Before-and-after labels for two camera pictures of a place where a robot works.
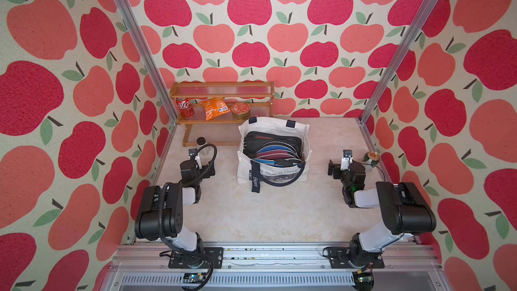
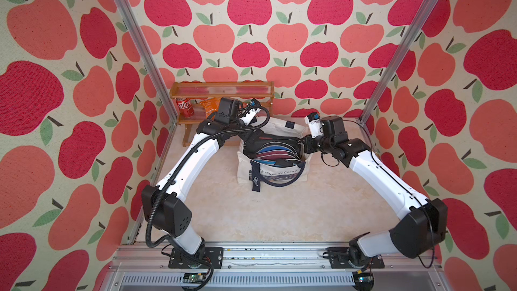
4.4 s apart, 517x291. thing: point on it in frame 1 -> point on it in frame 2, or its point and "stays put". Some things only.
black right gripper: [338, 171] -> [307, 140]
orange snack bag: [214, 107] stays put
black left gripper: [206, 174] -> [238, 112]
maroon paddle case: [274, 154] stays put
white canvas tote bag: [255, 172] stays put
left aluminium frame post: [137, 32] stays put
